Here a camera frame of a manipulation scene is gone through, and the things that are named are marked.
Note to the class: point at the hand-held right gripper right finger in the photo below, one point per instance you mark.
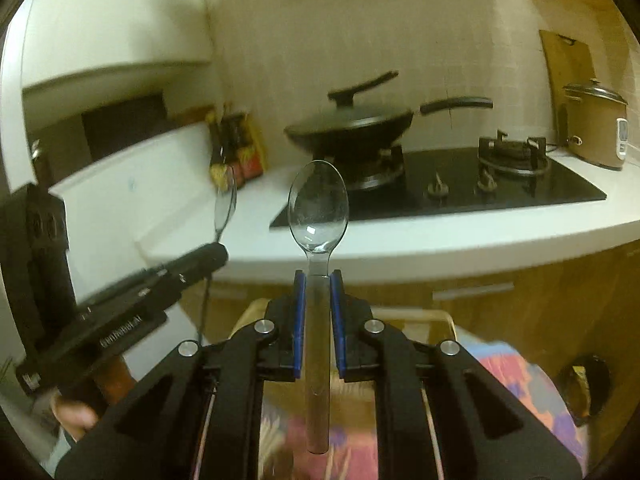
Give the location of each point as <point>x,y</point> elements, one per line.
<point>339,321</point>

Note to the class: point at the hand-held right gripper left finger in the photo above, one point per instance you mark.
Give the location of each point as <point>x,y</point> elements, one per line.
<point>299,321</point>

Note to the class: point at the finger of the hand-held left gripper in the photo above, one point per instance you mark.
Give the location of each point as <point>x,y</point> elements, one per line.
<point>192,264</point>

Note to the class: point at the clear plastic spoon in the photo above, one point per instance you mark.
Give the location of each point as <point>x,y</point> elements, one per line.
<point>225,206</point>
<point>317,200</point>

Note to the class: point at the tan plastic utensil basket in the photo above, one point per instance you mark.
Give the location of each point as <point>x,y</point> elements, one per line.
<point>425,316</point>

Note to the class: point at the person's left hand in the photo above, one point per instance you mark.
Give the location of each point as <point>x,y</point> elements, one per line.
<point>75,416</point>

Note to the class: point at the amber oil bottle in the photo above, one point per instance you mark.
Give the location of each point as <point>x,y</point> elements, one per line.
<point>247,152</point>

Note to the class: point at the black burner grate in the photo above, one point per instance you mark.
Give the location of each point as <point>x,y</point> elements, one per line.
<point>380,170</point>
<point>510,155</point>

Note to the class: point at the stove knob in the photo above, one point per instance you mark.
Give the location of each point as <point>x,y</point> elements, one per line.
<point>437,186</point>
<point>486,182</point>

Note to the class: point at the black wok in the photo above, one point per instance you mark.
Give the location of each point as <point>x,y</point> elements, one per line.
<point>345,144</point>

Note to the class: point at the floral cloth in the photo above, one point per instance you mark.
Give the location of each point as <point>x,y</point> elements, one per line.
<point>520,382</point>

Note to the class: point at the black wok lid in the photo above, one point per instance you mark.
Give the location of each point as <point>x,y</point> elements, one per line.
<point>350,116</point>

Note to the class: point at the black glass gas stove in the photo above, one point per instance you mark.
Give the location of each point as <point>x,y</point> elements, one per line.
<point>550,187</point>

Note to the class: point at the dark round object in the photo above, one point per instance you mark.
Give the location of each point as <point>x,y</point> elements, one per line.
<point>582,390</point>

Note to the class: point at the tan rice cooker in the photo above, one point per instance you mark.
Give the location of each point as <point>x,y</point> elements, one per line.
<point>595,127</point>

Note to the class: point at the wooden cutting board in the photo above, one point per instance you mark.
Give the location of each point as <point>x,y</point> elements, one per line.
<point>565,65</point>

